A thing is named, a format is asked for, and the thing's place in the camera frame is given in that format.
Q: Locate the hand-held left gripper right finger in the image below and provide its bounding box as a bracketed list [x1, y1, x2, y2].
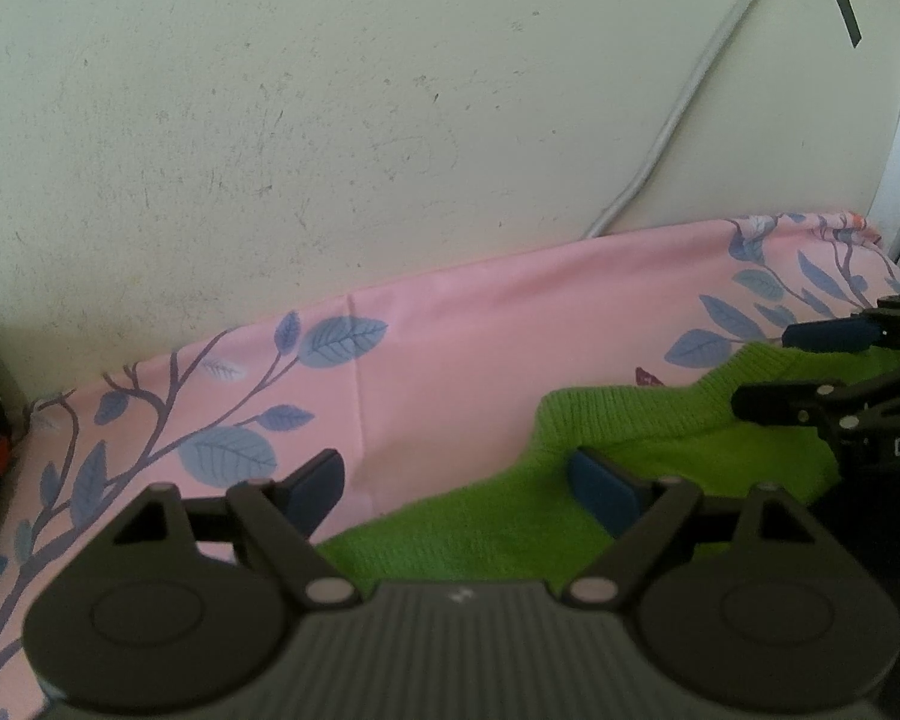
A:
[568, 447, 819, 608]

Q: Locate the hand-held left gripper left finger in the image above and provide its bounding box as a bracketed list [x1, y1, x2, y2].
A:
[112, 448, 359, 608]

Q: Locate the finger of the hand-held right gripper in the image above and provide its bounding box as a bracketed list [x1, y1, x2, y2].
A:
[783, 292, 900, 354]
[730, 367, 900, 433]

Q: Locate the green knit sweater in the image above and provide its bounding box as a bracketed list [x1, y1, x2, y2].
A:
[319, 341, 900, 586]

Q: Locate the pink floral bedsheet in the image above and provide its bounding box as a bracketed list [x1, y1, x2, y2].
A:
[0, 210, 900, 720]

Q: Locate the thick white wall cable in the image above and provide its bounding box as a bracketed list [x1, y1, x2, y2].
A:
[586, 0, 796, 239]

